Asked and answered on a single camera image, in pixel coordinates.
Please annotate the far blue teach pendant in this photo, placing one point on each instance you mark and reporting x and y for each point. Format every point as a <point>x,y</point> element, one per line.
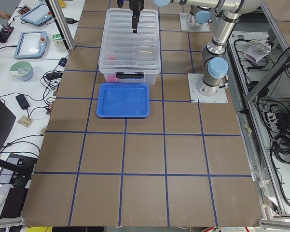
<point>37,15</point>

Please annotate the aluminium frame post left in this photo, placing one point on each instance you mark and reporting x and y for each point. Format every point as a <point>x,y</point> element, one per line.
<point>61,23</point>

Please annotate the black power adapter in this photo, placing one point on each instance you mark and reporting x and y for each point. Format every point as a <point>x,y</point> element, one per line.
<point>23,103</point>

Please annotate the green white carton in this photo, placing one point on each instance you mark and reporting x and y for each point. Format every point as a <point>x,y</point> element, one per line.
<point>57,40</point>

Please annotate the round green tape tin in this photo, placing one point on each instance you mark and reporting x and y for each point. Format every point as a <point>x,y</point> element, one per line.
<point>22,71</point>

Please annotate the blue plastic tray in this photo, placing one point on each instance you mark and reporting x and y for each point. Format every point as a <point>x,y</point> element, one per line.
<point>120,100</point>

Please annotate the clear plastic storage box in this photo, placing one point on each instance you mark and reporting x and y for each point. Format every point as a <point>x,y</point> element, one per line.
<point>131,72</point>

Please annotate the silver robot arm near tray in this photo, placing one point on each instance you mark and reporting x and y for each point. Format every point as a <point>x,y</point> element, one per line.
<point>216,66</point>

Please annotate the blue teach pendant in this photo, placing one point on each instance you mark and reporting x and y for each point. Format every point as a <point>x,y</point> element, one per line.
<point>37,15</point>
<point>31,45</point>

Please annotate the near blue teach pendant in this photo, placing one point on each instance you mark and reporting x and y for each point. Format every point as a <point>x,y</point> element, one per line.
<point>31,45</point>

